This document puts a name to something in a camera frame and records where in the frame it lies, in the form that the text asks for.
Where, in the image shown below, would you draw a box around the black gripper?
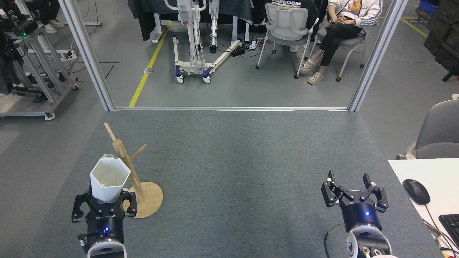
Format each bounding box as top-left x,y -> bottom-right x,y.
71,191 -> 138,248
321,170 -> 389,234

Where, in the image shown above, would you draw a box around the dark table cloth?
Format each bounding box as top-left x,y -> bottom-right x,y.
127,0 -> 256,42

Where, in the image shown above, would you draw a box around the person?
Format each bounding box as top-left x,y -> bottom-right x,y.
300,0 -> 383,86

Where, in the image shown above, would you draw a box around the aluminium frame cart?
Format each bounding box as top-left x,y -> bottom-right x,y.
0,21 -> 80,121

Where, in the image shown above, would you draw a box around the silver left post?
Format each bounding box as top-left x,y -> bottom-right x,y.
57,0 -> 115,111

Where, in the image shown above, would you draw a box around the white desk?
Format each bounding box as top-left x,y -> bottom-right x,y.
388,158 -> 459,258

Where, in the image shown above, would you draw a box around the black mouse cable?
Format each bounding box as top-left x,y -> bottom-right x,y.
423,203 -> 459,252

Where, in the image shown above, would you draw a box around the grey seat office chair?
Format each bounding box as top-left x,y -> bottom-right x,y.
316,11 -> 380,82

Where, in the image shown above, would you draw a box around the stacked black crates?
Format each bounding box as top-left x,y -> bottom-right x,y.
423,0 -> 459,82

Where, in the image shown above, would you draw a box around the white hexagonal cup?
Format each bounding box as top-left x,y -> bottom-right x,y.
90,154 -> 132,203

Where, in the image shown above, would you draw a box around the white mesh office chair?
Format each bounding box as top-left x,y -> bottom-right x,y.
256,0 -> 320,79

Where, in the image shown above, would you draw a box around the wooden cup rack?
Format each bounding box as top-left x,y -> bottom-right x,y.
104,123 -> 164,219

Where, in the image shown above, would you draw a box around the white stand on wheels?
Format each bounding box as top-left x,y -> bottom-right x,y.
164,0 -> 243,85

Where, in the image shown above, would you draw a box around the grey padded office chair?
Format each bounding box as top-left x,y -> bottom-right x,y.
396,99 -> 459,160

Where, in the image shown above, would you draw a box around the black keyboard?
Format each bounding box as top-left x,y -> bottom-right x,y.
438,214 -> 459,248

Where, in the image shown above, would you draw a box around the black computer mouse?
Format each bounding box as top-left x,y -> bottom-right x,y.
402,179 -> 431,205

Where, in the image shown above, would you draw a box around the silver post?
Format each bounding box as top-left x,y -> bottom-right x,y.
57,0 -> 115,111
348,0 -> 409,112

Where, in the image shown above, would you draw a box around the blue plastic bin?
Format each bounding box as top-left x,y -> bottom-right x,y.
418,0 -> 440,17

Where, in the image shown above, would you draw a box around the silver right post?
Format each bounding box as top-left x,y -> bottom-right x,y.
348,0 -> 409,112

